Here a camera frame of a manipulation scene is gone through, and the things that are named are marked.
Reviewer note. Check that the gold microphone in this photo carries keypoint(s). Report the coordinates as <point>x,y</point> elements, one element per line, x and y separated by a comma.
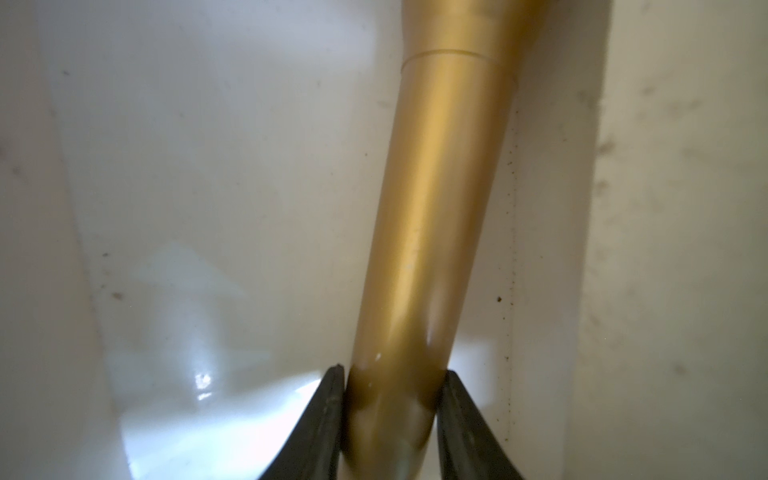
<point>459,74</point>

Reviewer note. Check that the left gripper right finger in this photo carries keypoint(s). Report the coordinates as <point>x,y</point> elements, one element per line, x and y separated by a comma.
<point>467,447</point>

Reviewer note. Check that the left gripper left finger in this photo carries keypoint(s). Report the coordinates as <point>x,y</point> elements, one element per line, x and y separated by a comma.
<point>312,450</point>

